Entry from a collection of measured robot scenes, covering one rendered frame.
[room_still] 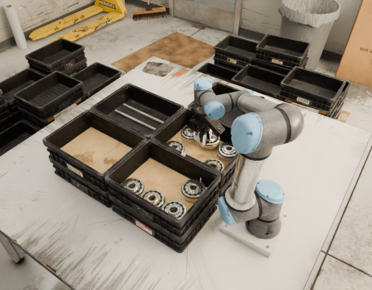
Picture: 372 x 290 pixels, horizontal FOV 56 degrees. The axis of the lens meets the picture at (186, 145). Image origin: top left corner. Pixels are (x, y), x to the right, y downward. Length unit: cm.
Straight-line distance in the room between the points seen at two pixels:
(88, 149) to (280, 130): 103
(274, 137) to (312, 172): 86
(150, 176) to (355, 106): 257
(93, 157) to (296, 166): 103
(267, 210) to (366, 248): 129
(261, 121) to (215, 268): 69
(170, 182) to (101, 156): 37
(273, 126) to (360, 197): 189
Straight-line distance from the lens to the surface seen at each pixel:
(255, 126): 104
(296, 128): 110
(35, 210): 178
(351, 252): 256
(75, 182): 177
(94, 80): 316
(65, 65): 316
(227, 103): 143
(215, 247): 154
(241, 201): 131
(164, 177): 160
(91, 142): 183
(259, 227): 152
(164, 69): 258
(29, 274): 246
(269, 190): 142
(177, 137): 179
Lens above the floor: 202
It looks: 43 degrees down
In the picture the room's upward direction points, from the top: straight up
